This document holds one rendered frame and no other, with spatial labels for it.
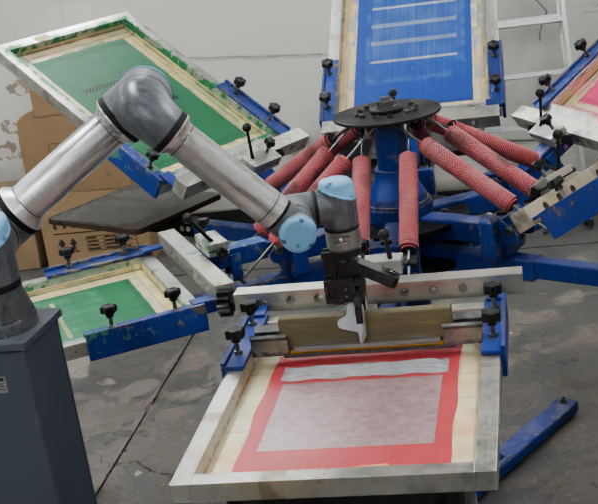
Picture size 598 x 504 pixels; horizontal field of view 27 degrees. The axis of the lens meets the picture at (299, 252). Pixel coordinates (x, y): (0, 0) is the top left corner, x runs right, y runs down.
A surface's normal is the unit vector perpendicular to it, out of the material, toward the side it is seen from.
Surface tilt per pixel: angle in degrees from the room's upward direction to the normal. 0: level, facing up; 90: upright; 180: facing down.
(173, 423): 0
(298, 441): 0
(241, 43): 90
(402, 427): 0
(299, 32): 90
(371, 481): 90
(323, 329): 90
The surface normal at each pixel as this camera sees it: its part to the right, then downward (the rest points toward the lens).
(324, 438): -0.14, -0.94
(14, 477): -0.22, 0.33
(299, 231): 0.07, 0.31
